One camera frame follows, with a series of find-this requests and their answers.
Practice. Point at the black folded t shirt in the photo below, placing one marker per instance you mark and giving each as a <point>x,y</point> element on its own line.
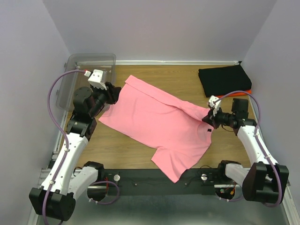
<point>221,80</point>

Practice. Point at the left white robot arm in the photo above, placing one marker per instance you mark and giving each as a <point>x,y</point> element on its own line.
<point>57,195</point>

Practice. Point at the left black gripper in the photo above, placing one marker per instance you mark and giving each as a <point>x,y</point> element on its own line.
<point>115,92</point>

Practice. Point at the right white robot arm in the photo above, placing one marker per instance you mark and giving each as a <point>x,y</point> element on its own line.
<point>266,179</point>

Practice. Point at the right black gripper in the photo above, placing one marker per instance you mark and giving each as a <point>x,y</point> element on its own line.
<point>209,119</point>

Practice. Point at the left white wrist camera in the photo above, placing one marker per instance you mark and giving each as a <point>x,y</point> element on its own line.
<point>96,78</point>

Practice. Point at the orange folded t shirt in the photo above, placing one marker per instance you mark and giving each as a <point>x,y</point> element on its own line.
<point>237,94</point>

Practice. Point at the pink t shirt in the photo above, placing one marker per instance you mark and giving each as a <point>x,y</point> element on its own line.
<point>161,121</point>

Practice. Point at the aluminium frame rail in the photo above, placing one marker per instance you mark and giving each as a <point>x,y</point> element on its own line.
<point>33,216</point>

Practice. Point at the clear plastic bin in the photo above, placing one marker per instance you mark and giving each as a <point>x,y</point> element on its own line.
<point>90,61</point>

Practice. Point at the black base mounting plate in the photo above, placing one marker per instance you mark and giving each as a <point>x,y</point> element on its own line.
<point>136,182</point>

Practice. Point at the back aluminium table rail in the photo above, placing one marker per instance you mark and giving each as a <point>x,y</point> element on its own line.
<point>175,62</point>

